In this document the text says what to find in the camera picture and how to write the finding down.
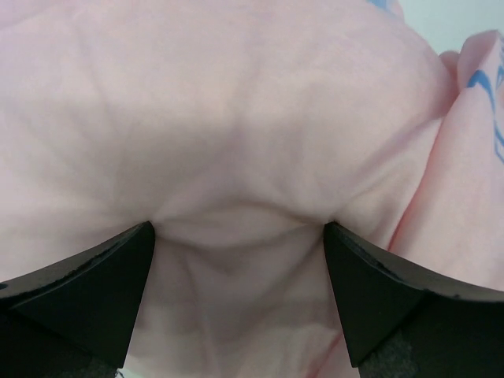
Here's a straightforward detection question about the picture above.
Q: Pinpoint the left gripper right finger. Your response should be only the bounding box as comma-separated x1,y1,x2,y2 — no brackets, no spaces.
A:
324,223,503,372

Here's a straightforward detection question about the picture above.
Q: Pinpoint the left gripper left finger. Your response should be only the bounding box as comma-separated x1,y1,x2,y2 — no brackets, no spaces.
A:
1,222,155,372

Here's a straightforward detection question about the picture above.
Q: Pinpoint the blue and pink printed pillowcase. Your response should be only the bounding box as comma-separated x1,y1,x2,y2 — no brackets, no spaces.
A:
1,1,503,377

